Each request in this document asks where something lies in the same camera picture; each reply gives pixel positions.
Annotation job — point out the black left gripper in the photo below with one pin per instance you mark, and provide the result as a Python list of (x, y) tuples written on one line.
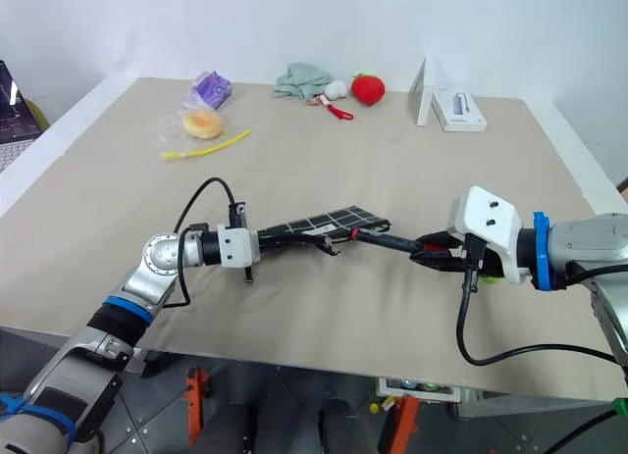
[(269, 240)]

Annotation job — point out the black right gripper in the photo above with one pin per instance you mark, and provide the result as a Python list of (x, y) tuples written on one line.
[(483, 260)]

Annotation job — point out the black grid pouch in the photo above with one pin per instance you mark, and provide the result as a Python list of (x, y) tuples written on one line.
[(338, 218)]

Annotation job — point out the red marker with black barrel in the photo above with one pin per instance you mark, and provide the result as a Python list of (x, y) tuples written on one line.
[(387, 240)]

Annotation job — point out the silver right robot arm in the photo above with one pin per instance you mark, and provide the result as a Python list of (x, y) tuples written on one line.
[(579, 243)]

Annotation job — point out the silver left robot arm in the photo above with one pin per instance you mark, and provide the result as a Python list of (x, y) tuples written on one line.
[(157, 258)]

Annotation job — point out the beige table cover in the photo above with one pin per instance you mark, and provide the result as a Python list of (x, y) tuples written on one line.
[(314, 174)]

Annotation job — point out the white tray with cans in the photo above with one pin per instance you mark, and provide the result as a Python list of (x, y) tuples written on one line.
[(422, 389)]

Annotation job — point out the flat white product box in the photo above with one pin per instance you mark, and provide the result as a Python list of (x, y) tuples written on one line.
[(458, 112)]

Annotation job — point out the white upright box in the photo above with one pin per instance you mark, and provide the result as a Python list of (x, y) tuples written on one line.
[(425, 101)]

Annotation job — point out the round yellow bun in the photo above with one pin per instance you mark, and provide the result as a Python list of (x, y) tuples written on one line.
[(202, 124)]

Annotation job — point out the white garlic plush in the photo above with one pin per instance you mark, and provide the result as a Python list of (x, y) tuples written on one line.
[(336, 89)]

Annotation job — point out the pale green cloth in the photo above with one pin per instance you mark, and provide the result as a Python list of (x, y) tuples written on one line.
[(299, 80)]

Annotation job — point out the red strawberry plush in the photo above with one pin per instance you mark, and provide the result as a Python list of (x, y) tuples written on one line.
[(368, 88)]

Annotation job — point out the small yellow object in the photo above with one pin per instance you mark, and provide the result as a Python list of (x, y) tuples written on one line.
[(377, 407)]

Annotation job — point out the orange clamp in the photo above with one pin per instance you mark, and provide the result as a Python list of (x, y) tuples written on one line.
[(195, 405), (406, 422)]

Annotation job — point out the purple packet in clear bag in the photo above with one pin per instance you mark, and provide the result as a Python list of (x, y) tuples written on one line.
[(212, 87)]

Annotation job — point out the dark rounded shape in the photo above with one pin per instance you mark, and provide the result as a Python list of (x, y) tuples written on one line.
[(341, 427)]

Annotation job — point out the yellow object behind laptop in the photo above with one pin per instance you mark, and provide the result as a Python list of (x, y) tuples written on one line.
[(40, 115)]

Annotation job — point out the open laptop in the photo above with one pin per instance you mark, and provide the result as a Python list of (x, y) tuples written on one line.
[(12, 120)]

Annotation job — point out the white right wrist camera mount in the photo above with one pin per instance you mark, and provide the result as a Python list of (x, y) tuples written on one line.
[(486, 223)]

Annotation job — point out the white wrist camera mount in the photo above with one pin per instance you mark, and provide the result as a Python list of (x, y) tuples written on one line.
[(486, 223), (236, 248)]

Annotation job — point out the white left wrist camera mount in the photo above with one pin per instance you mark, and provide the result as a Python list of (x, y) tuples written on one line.
[(236, 248)]

